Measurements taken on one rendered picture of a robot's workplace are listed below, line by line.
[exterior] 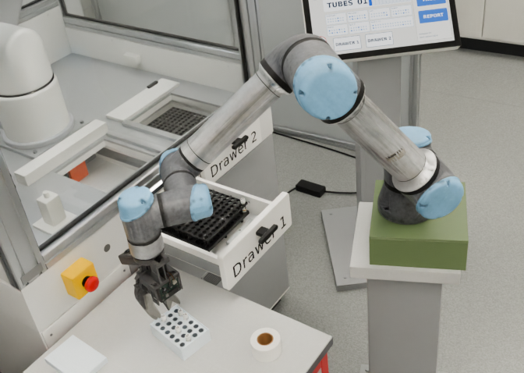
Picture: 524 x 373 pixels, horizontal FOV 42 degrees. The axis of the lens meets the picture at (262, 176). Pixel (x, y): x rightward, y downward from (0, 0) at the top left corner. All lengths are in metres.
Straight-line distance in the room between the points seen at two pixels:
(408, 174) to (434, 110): 2.44
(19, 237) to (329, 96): 0.76
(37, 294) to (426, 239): 0.95
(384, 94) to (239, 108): 1.18
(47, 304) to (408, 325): 0.98
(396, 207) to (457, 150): 1.89
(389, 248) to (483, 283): 1.16
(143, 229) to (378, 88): 1.35
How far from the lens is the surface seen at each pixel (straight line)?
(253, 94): 1.47
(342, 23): 2.39
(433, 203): 1.57
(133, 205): 1.41
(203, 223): 1.77
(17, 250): 1.62
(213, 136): 1.49
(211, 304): 1.75
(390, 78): 2.55
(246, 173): 2.22
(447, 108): 3.98
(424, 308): 1.95
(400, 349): 2.08
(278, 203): 1.76
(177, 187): 1.46
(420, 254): 1.77
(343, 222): 3.08
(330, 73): 1.31
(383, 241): 1.75
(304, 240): 3.05
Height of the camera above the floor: 1.99
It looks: 35 degrees down
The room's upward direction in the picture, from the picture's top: 7 degrees counter-clockwise
